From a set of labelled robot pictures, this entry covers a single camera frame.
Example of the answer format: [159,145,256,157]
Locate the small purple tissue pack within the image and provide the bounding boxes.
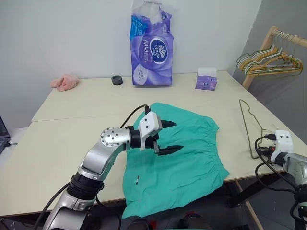
[194,67,218,92]

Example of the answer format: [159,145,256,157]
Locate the black round ring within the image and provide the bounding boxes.
[111,75,124,86]

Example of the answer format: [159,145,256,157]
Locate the wooden clothes rack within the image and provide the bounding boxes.
[242,26,307,88]

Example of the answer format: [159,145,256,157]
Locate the white wire hanger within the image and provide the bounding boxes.
[236,35,283,69]

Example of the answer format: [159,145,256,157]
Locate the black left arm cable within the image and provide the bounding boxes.
[119,104,152,128]

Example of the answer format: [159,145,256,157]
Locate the thin wire hanger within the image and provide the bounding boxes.
[238,99,276,160]

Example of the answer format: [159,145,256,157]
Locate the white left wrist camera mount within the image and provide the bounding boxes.
[138,111,163,151]

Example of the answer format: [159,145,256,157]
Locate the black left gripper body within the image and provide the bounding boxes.
[143,114,164,155]

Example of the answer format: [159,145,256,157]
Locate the green shorts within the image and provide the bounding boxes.
[121,102,230,220]

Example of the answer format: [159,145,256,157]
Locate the pink plush cloth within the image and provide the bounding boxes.
[49,73,79,92]

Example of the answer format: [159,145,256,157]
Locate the large purple tissue pack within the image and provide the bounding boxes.
[129,0,174,87]

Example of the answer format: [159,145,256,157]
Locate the wooden table brace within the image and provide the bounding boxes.
[234,180,264,230]

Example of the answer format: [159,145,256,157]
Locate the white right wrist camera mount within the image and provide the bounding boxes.
[270,130,294,160]

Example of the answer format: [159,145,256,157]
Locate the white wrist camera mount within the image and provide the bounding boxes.
[270,130,294,160]
[138,111,163,151]

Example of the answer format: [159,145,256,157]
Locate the black table leg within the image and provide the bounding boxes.
[227,171,295,208]

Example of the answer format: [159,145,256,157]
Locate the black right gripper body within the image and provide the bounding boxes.
[257,146,275,157]

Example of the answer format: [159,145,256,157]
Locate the dark laptop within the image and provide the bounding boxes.
[0,114,12,154]

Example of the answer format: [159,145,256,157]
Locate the yellow wire hanger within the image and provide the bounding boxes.
[238,38,303,77]

